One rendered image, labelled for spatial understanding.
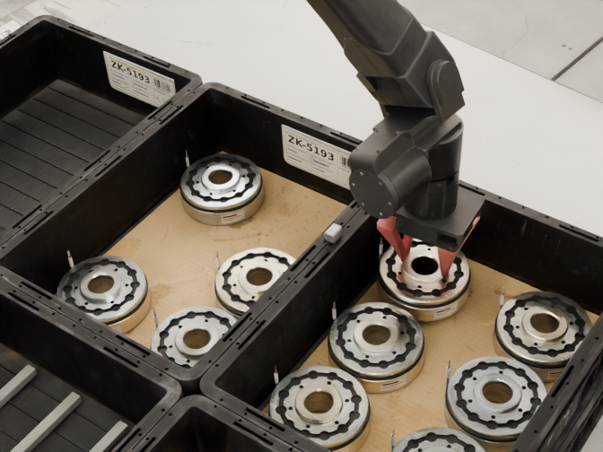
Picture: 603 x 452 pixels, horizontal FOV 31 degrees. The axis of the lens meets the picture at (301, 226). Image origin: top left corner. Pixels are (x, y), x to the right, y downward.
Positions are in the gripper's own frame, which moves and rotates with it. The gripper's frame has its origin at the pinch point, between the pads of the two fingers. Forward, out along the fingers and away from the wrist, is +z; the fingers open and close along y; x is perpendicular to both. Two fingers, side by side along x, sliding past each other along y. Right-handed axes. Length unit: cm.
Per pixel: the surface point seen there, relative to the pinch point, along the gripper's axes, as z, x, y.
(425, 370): 5.3, -10.1, 5.0
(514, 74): 20, 61, -12
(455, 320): 5.4, -2.1, 4.9
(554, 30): 92, 177, -39
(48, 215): -3.6, -16.7, -39.2
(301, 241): 5.8, 0.9, -16.7
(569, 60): 91, 165, -30
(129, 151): -3.8, -3.6, -37.4
